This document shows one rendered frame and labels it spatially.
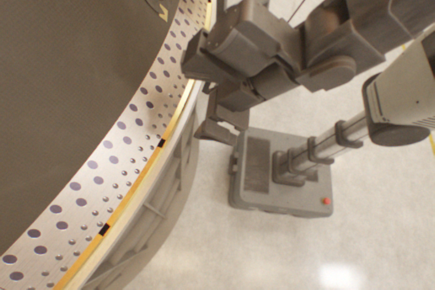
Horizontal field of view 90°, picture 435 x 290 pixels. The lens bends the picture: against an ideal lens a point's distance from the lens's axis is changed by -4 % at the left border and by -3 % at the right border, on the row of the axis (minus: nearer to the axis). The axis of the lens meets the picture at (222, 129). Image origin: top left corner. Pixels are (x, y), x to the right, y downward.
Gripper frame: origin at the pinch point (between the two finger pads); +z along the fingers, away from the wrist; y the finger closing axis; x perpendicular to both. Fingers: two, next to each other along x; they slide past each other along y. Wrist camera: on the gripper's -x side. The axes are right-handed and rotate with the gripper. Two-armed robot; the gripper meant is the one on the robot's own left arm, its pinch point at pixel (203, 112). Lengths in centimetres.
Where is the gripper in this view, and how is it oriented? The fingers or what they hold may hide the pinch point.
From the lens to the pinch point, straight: 42.3
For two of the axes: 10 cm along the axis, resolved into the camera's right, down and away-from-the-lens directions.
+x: 7.6, 3.5, 5.4
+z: -6.4, 2.6, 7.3
